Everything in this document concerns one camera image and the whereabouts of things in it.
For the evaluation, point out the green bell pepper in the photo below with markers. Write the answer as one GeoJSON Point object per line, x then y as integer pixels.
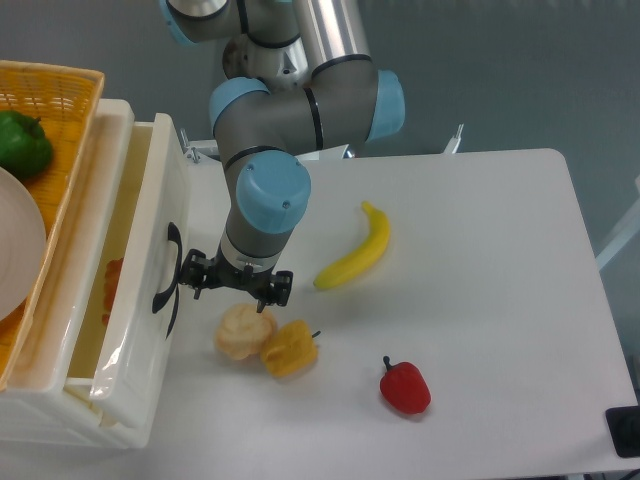
{"type": "Point", "coordinates": [25, 149]}

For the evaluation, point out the yellow bell pepper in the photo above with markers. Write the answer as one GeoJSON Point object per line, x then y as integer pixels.
{"type": "Point", "coordinates": [291, 349]}

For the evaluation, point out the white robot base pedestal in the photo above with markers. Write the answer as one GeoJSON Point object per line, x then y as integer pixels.
{"type": "Point", "coordinates": [280, 69]}

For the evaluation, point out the black device at table edge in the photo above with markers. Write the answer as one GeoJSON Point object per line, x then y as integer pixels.
{"type": "Point", "coordinates": [624, 428]}

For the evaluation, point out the yellow banana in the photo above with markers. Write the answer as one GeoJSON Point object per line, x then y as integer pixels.
{"type": "Point", "coordinates": [361, 259]}

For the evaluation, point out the red bell pepper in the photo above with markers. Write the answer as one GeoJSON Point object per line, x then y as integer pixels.
{"type": "Point", "coordinates": [404, 388]}

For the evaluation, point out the orange woven basket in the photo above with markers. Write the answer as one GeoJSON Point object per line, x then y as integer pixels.
{"type": "Point", "coordinates": [66, 99]}

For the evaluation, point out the white plastic drawer cabinet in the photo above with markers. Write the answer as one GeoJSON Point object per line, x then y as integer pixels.
{"type": "Point", "coordinates": [35, 406]}

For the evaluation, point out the pale bread roll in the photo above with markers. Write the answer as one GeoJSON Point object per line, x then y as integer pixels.
{"type": "Point", "coordinates": [243, 331]}

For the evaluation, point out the beige plate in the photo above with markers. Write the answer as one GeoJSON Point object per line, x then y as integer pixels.
{"type": "Point", "coordinates": [23, 241]}

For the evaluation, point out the orange croissant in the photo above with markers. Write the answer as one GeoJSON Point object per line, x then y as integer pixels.
{"type": "Point", "coordinates": [111, 280]}

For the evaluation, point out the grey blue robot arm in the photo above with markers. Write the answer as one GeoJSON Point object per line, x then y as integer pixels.
{"type": "Point", "coordinates": [323, 91]}

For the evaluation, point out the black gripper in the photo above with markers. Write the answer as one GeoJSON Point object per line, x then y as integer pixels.
{"type": "Point", "coordinates": [199, 273]}

